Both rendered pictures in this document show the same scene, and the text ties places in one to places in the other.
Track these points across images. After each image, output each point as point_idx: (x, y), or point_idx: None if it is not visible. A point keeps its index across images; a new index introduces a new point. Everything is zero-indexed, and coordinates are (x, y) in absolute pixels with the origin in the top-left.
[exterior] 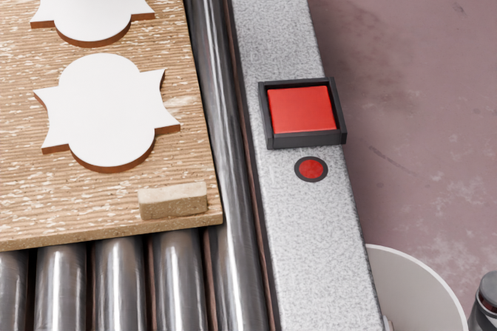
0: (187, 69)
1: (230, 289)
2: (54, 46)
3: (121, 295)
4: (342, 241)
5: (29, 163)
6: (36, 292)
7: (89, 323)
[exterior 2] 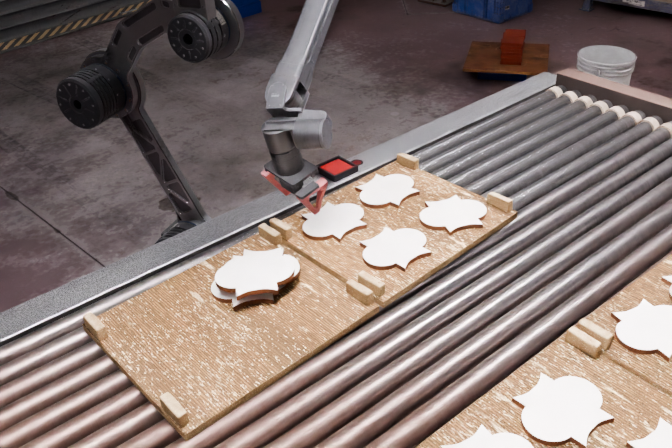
0: (346, 188)
1: (417, 156)
2: (369, 218)
3: (442, 168)
4: (378, 149)
5: (426, 195)
6: (459, 185)
7: None
